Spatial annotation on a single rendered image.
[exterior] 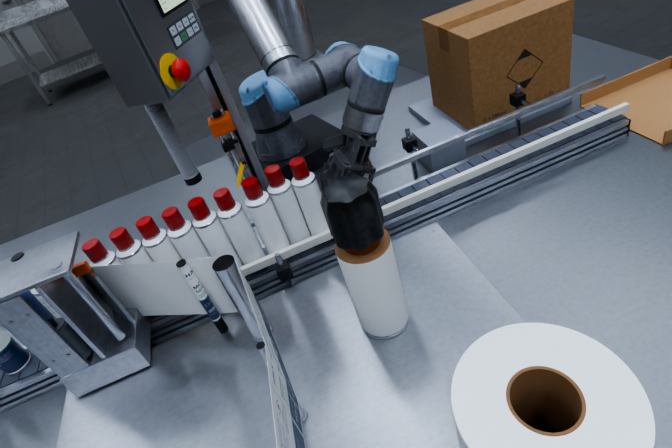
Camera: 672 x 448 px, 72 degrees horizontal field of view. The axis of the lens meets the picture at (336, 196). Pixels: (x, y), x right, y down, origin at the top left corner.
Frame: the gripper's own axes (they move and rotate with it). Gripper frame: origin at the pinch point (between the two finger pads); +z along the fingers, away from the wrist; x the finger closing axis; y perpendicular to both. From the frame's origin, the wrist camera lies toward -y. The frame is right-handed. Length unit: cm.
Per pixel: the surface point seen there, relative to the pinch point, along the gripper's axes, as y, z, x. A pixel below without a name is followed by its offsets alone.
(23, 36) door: -760, 171, -212
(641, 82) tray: -11, -39, 87
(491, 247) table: 19.7, -4.1, 28.1
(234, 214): 3.3, 0.4, -21.9
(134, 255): 2.5, 11.1, -39.5
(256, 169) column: -11.8, -2.3, -15.2
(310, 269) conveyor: 5.4, 12.7, -3.7
